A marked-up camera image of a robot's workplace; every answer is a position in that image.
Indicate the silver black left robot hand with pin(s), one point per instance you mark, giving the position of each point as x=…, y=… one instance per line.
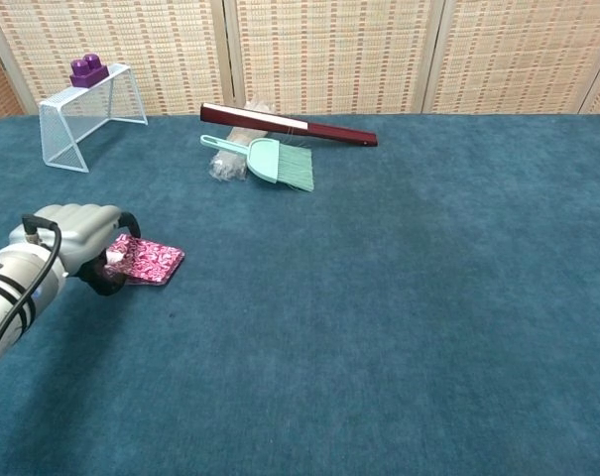
x=81, y=228

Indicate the dark red folded fan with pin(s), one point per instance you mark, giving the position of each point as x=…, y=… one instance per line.
x=260, y=123

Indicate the mint green hand brush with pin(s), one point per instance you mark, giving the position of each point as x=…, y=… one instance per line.
x=267, y=161

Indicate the clear plastic wrapped bundle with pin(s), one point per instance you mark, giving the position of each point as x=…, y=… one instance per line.
x=230, y=158

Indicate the teal carpet table cover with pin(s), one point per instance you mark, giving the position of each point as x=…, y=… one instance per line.
x=329, y=297

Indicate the purple toy building block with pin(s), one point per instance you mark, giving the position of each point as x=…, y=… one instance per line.
x=87, y=74

